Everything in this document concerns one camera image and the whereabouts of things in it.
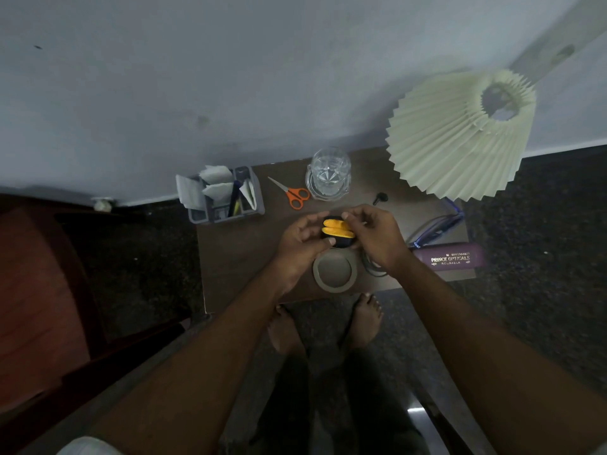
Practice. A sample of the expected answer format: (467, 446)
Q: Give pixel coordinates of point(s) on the person's left foot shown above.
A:
(284, 331)

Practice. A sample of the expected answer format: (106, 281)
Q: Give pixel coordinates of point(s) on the crumpled white paper sheets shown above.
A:
(216, 182)

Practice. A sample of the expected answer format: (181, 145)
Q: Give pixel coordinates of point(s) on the brown tape roll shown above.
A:
(316, 272)

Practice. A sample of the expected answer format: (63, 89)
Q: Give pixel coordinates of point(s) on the red wooden chair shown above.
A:
(42, 298)

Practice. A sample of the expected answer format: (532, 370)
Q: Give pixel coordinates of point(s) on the flat white paper packet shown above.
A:
(189, 191)

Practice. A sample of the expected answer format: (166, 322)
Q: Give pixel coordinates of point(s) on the person's white sleeve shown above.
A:
(87, 446)

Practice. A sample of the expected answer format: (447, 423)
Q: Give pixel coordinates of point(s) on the person's foot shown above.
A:
(284, 331)
(366, 319)

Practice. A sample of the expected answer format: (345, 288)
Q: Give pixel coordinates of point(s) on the grey plastic desk organizer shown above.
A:
(223, 214)

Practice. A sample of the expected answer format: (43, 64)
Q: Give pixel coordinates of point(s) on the person's right hand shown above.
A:
(381, 241)

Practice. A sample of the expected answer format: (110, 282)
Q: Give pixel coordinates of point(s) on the person's right foot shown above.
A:
(366, 319)

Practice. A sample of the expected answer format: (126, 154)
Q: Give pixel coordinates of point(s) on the blue and yellow pen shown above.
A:
(235, 201)

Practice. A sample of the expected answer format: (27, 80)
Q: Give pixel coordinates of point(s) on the person's right forearm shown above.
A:
(488, 364)

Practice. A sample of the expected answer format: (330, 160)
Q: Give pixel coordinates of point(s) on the blue framed eyeglasses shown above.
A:
(438, 229)

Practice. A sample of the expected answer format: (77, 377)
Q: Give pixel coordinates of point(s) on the black and yellow round case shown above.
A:
(337, 231)

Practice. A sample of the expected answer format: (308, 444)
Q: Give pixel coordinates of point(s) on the cream pleated lamp shade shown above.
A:
(441, 146)

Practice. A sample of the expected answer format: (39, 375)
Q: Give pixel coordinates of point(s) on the clear glass jar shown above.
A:
(329, 177)

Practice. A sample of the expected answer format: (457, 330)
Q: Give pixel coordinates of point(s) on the person's left hand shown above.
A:
(296, 253)

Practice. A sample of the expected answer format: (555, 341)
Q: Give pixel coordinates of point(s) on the small white object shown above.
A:
(103, 204)

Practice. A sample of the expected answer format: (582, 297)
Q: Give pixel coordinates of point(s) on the purple eyeglasses case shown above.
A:
(450, 258)

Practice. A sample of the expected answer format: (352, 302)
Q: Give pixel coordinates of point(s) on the folded white paper slip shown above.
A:
(247, 190)

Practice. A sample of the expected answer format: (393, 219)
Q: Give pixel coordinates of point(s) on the person's dark trousers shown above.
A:
(332, 402)

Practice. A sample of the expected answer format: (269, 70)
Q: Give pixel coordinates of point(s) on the person's right thumb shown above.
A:
(358, 230)

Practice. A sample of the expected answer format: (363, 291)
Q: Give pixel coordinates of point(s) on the person's left forearm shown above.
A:
(204, 369)

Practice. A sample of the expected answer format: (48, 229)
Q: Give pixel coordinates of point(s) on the person's left thumb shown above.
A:
(325, 241)

